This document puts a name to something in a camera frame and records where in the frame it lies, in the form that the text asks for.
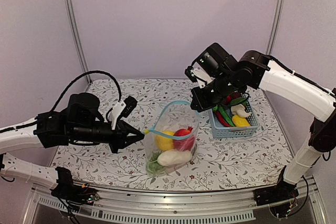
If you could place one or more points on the aluminium frame post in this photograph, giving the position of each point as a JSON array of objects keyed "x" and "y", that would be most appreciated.
[
  {"x": 275, "y": 26},
  {"x": 75, "y": 34}
]

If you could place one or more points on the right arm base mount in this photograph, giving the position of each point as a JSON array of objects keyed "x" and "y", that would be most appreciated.
[{"x": 279, "y": 192}]

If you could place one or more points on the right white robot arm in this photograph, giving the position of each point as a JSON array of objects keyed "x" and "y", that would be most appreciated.
[{"x": 219, "y": 74}]

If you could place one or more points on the yellow toy banana piece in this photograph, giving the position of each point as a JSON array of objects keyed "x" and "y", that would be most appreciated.
[{"x": 239, "y": 121}]

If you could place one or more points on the right aluminium frame post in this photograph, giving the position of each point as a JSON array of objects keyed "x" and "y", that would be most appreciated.
[{"x": 275, "y": 26}]

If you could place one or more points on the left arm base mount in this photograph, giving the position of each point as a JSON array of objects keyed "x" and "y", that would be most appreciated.
[{"x": 72, "y": 196}]

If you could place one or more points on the white toy garlic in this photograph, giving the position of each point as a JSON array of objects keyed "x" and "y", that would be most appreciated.
[{"x": 239, "y": 110}]

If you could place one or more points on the green toy chili pepper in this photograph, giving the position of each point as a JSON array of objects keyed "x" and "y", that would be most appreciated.
[{"x": 225, "y": 116}]

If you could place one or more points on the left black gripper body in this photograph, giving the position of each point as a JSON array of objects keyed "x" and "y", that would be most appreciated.
[{"x": 116, "y": 144}]

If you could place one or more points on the red toy chili pepper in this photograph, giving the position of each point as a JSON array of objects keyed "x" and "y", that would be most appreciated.
[{"x": 221, "y": 120}]

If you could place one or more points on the white toy radish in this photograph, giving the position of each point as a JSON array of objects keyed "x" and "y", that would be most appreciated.
[{"x": 174, "y": 157}]

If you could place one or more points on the red toy cabbage ball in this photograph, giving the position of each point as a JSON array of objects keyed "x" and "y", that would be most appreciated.
[{"x": 185, "y": 144}]

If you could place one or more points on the blue plastic basket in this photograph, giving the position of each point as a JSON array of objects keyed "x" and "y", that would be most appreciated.
[{"x": 220, "y": 131}]

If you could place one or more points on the yellow toy lemon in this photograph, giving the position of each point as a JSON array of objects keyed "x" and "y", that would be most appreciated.
[{"x": 164, "y": 143}]

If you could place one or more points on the front aluminium rail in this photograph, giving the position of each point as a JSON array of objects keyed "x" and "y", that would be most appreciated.
[{"x": 125, "y": 205}]

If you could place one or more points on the green toy grapes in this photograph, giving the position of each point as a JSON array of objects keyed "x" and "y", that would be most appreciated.
[{"x": 152, "y": 167}]

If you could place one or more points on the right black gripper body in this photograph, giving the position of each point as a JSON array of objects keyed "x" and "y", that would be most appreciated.
[{"x": 222, "y": 88}]

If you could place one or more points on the red toy bell pepper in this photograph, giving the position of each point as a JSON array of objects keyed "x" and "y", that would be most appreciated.
[{"x": 231, "y": 97}]

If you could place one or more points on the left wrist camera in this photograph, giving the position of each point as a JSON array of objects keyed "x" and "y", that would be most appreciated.
[{"x": 121, "y": 109}]

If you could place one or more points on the floral table mat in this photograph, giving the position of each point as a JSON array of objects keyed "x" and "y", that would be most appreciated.
[{"x": 227, "y": 163}]

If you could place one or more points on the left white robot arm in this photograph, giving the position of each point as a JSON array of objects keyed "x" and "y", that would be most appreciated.
[{"x": 79, "y": 123}]

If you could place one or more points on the left aluminium frame post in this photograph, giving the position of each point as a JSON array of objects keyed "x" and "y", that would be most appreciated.
[{"x": 75, "y": 34}]

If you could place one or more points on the clear zip top bag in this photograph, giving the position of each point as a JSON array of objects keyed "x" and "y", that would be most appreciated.
[{"x": 176, "y": 115}]

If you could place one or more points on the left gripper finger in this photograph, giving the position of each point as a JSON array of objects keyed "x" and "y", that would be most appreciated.
[
  {"x": 133, "y": 139},
  {"x": 130, "y": 129}
]

